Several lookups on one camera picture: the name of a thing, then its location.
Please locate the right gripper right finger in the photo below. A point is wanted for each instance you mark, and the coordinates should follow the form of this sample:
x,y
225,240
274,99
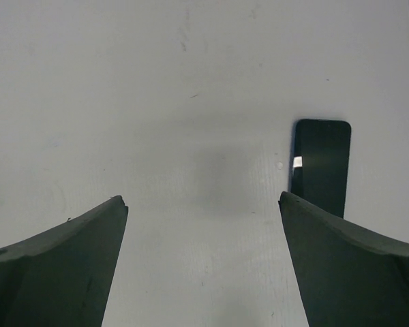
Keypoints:
x,y
347,275

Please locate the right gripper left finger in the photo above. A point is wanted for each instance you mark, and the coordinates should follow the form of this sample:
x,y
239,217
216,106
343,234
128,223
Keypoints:
x,y
63,276

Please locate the blue cased smartphone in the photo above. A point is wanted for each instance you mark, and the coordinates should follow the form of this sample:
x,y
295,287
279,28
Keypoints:
x,y
319,163

